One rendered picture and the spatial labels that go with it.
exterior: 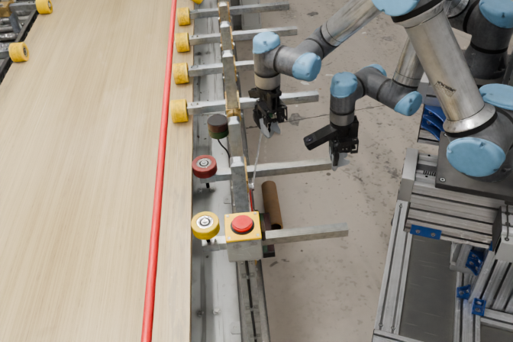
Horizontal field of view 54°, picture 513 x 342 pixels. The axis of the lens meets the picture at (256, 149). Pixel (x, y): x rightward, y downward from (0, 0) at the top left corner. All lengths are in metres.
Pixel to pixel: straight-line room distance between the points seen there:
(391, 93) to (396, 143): 1.65
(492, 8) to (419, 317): 1.14
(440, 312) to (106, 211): 1.31
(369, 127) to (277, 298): 1.35
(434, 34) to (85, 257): 1.04
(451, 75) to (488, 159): 0.21
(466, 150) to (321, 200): 1.60
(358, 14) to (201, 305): 0.97
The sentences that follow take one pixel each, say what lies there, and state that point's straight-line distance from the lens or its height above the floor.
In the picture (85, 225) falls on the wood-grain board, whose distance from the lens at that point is 1.54.
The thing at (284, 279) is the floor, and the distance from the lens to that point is 2.40.
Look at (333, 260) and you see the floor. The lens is 2.47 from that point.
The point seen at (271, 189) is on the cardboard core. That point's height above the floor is 0.08.
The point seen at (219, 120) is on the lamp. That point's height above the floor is 1.10.
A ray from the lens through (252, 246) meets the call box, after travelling 1.00.
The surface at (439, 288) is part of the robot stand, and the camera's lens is 2.20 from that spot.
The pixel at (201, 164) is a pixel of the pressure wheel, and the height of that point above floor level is 0.91.
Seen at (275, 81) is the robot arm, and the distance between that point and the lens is 1.43.
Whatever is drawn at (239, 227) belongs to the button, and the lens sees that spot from 0.98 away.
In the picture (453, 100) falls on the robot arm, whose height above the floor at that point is 1.33.
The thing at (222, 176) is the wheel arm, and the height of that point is 0.85.
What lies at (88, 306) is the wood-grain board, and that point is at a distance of 1.36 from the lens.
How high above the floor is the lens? 1.98
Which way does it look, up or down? 41 degrees down
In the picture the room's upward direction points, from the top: 4 degrees counter-clockwise
